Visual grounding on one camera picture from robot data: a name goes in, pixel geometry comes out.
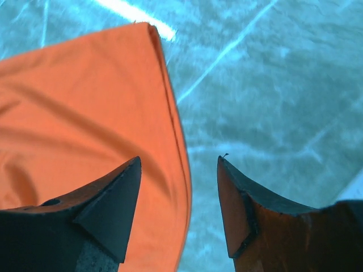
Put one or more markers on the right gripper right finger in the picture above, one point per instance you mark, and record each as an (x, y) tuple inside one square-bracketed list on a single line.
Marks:
[(265, 231)]

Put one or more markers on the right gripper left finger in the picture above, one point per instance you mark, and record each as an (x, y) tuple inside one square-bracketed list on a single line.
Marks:
[(87, 229)]

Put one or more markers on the orange t shirt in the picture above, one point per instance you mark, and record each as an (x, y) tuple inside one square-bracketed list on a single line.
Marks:
[(74, 111)]

